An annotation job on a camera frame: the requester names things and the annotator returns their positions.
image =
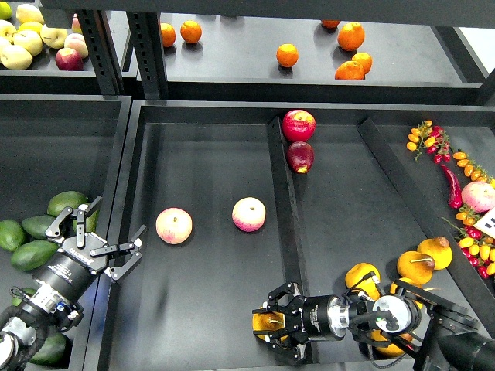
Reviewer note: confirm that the black shelf upright right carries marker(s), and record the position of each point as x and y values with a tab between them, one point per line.
146	39

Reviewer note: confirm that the pink apple right edge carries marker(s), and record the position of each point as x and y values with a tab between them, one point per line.
478	196

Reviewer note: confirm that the pale fruit left edge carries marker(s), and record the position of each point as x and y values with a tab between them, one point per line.
7	30

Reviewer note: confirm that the black left tray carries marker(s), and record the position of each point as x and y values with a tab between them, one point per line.
56	143

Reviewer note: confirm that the green avocado pile middle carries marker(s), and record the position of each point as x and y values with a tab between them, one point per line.
36	226

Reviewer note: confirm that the yellow lemon on shelf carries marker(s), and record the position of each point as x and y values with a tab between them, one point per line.
31	26

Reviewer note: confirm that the green avocado pile lower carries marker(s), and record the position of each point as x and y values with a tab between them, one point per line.
32	255

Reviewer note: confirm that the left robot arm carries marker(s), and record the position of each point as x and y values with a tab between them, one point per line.
25	328

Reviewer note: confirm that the dark red apple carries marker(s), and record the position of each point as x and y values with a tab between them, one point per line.
300	157

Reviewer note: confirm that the yellow pear with brown tip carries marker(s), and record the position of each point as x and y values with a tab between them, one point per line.
439	249

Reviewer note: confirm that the yellow pear under gripper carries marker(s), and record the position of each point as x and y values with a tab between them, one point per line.
416	266

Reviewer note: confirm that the pale pear front left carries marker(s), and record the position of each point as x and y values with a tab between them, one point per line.
15	58

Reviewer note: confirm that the pink apple left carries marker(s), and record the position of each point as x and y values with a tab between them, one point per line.
174	225

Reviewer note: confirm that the white label card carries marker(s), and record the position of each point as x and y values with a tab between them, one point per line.
486	224

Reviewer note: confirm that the black middle tray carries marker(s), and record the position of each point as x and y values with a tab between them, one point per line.
188	306

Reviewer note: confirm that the black shelf upright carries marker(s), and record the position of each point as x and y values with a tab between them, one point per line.
97	34
146	39

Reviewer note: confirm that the red chili pepper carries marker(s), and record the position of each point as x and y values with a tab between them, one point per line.
455	197

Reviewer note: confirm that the red apple on shelf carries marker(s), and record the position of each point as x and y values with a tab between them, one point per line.
68	59

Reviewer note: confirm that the yellow apple on shelf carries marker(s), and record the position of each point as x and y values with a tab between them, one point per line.
53	37

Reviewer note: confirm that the cherry tomato bunch lower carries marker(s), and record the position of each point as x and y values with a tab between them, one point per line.
476	246

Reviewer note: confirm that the pale apple on shelf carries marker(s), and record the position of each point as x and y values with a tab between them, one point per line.
29	40

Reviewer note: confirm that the green avocado pile right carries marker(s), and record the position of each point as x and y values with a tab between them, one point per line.
90	225

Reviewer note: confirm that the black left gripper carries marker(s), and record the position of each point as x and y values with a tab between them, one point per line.
86	255

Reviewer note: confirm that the black shelf upright left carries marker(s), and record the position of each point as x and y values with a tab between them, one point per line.
97	34

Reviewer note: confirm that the bright red apple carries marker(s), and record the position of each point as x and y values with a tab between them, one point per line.
298	125

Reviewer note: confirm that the pink apple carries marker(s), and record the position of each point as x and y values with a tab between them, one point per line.
249	214
174	225

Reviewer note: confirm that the pale peach on shelf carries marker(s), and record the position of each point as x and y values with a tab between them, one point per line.
77	42

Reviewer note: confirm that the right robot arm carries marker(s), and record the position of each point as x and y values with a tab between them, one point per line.
438	334

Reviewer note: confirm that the orange on shelf far left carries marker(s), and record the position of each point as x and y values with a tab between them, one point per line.
168	34

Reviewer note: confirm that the pink apple centre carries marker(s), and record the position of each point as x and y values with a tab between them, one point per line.
249	214

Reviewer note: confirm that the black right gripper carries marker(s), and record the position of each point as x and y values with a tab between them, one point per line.
317	319

